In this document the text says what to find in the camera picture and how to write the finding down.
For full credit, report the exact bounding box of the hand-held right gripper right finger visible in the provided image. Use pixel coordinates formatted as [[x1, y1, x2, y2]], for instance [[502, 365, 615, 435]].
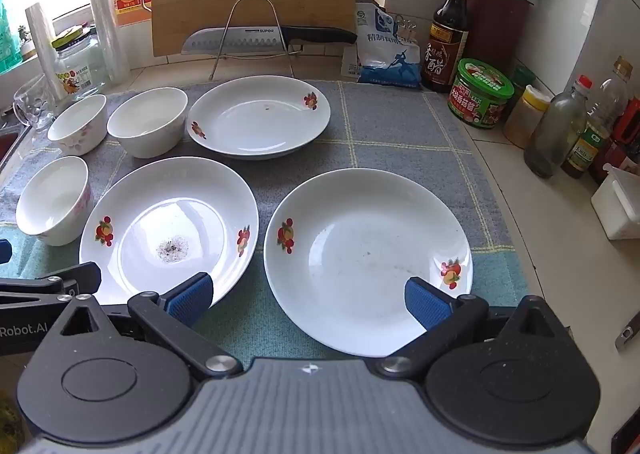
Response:
[[376, 276, 567, 383]]

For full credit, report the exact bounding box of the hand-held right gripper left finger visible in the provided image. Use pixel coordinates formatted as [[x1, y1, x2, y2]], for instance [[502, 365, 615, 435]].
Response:
[[60, 273, 244, 383]]

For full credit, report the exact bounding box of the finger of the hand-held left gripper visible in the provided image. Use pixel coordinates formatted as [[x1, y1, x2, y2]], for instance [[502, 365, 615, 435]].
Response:
[[0, 239, 102, 307]]

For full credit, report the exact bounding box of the white floral bowl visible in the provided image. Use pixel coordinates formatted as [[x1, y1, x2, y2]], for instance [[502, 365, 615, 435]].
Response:
[[46, 94, 109, 157], [15, 155, 94, 247]]

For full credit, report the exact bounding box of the white fruit-print plate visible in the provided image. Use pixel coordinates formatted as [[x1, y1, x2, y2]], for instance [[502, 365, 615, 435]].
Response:
[[79, 156, 260, 307], [263, 168, 474, 359], [186, 75, 332, 161]]

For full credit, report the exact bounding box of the plain white bowl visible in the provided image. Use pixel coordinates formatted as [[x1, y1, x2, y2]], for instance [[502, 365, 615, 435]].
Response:
[[106, 87, 189, 159]]

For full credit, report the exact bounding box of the metal sink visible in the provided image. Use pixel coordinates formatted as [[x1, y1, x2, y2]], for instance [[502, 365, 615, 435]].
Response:
[[0, 121, 33, 175]]

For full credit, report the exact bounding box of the clear glass mug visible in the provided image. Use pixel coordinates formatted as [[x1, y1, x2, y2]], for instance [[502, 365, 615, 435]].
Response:
[[12, 74, 56, 131]]

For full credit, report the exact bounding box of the plaid dish mat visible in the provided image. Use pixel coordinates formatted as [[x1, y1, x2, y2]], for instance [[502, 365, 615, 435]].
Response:
[[0, 78, 532, 361]]

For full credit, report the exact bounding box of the glass jar, yellow-black lid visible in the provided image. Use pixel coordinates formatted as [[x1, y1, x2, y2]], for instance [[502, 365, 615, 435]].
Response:
[[51, 25, 108, 99]]

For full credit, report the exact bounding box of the stack of clear plastic cups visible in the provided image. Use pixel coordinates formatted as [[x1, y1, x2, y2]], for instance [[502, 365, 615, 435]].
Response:
[[25, 2, 68, 102], [84, 0, 132, 87]]

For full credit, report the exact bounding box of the black metal tool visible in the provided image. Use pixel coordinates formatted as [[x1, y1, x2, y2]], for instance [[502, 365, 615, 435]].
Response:
[[615, 315, 640, 353]]

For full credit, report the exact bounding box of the yellow-capped spice jar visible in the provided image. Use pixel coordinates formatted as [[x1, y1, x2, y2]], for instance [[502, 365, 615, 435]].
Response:
[[503, 85, 552, 149]]

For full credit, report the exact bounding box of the green plastic bottle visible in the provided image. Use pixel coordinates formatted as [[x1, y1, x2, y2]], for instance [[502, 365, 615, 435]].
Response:
[[0, 0, 23, 74]]

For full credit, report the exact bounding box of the red-capped glass bottle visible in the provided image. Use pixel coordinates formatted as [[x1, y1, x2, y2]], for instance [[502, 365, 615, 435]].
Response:
[[524, 74, 593, 179]]

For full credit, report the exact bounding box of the white plastic box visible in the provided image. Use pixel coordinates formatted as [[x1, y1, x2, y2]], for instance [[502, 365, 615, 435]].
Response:
[[591, 164, 640, 241]]

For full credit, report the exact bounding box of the green-lidded sauce jar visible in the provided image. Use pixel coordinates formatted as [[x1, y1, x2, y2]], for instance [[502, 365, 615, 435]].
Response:
[[447, 58, 516, 129]]

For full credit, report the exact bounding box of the yellow-capped oil bottle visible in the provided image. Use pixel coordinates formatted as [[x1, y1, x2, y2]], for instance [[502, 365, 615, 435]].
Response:
[[561, 56, 633, 179]]

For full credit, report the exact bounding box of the green-capped spice jar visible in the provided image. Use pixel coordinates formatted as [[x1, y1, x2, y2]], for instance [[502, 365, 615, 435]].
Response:
[[502, 64, 537, 122]]

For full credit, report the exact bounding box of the dark vinegar bottle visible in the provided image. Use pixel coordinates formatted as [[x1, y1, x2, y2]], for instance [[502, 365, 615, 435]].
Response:
[[421, 0, 471, 93]]

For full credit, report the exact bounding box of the blue white salt bag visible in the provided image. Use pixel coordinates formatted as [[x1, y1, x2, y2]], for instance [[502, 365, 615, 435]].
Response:
[[341, 0, 423, 89]]

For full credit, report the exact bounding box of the red packet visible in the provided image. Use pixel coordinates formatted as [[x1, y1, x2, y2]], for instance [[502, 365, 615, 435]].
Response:
[[590, 96, 640, 185]]

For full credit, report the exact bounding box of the dark red knife block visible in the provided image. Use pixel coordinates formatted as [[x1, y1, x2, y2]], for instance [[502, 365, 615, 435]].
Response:
[[467, 0, 532, 77]]

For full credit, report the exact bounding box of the metal wire rack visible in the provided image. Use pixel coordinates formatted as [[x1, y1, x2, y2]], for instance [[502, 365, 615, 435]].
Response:
[[209, 0, 304, 82]]

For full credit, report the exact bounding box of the black-handled kitchen knife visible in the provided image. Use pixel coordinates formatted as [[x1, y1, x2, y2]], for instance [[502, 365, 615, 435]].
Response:
[[181, 25, 358, 56]]

